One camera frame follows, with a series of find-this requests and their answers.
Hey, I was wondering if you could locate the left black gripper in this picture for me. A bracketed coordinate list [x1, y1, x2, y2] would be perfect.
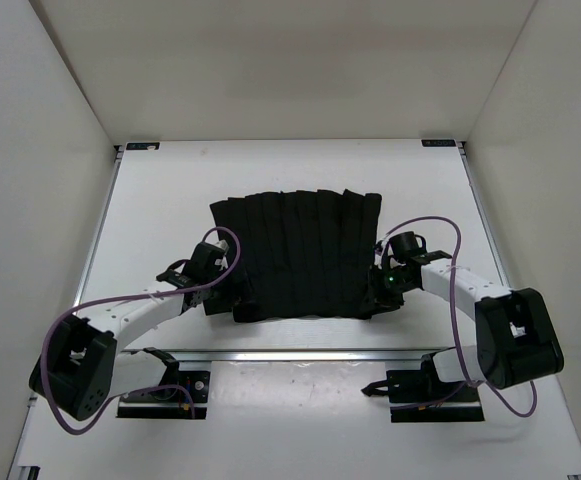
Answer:
[203, 258, 259, 315]

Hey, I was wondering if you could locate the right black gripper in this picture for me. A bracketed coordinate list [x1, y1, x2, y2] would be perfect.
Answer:
[359, 265, 416, 316]

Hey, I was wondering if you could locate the black pleated skirt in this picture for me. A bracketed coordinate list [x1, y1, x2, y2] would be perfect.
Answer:
[210, 190, 382, 323]

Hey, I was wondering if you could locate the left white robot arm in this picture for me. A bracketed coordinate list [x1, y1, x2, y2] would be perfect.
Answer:
[29, 238, 241, 435]

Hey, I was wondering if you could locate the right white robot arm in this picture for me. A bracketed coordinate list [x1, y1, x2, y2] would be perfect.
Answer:
[371, 231, 565, 401]

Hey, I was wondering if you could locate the right corner label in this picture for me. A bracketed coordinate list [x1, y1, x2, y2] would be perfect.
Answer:
[421, 139, 457, 148]

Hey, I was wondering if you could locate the corner label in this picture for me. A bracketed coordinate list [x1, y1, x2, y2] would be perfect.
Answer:
[125, 142, 160, 151]
[421, 139, 457, 148]

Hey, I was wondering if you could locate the left corner label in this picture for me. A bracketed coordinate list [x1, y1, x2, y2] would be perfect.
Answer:
[125, 142, 160, 151]

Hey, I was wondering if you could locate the aluminium rail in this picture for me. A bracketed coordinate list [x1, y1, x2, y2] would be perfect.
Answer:
[119, 348, 436, 365]

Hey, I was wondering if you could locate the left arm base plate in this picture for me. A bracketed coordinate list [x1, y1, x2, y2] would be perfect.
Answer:
[116, 362, 211, 420]

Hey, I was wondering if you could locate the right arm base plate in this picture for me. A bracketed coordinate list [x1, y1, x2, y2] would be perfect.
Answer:
[361, 368, 485, 424]

